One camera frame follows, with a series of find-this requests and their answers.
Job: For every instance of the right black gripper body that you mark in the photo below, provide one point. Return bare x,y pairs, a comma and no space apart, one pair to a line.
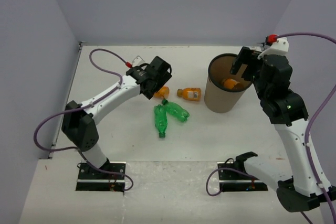
260,84

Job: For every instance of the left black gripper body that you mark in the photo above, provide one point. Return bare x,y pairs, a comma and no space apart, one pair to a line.
160,82

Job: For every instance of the green bottle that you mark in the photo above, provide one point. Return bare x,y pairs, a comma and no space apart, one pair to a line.
175,110
160,120

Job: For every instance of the orange bottle with barcode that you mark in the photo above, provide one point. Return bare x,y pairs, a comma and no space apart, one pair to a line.
190,94

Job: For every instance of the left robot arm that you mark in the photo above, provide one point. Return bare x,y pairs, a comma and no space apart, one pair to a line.
80,122

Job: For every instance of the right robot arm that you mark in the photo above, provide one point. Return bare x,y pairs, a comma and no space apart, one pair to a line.
307,187

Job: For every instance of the brown cardboard bin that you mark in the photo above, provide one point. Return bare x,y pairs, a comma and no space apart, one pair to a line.
217,98

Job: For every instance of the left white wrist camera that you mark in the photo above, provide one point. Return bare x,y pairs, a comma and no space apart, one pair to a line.
138,62

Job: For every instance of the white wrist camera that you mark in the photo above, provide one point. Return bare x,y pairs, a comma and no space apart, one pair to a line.
138,62
277,45

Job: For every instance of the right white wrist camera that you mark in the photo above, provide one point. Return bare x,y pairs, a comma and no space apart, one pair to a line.
277,45

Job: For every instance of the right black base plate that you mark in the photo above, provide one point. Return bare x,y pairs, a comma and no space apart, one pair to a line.
230,181

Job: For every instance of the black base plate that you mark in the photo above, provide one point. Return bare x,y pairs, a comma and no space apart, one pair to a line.
90,179
230,181

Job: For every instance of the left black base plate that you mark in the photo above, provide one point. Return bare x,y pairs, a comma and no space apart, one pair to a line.
90,179

